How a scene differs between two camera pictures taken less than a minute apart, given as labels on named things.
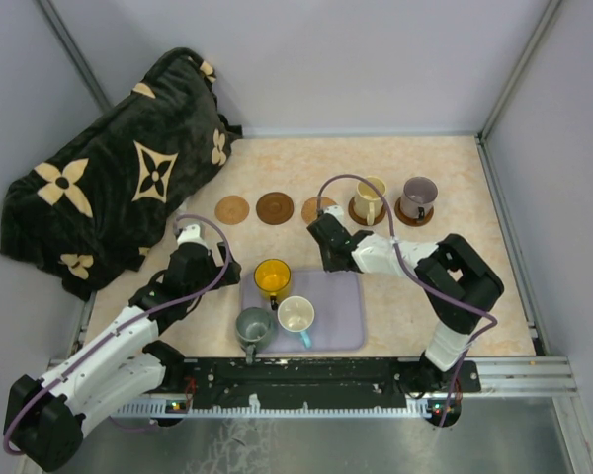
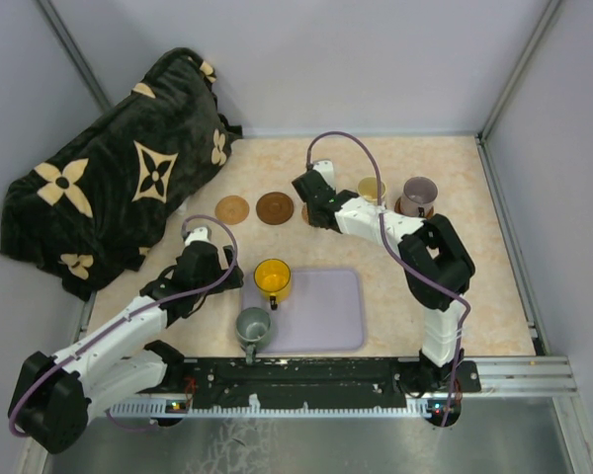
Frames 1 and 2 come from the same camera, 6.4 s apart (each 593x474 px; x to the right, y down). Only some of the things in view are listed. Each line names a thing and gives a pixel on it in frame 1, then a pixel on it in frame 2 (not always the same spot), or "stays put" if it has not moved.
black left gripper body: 211,271 stays put
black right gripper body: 328,264 to 312,220
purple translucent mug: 418,197 stays put
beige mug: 369,201 stays put
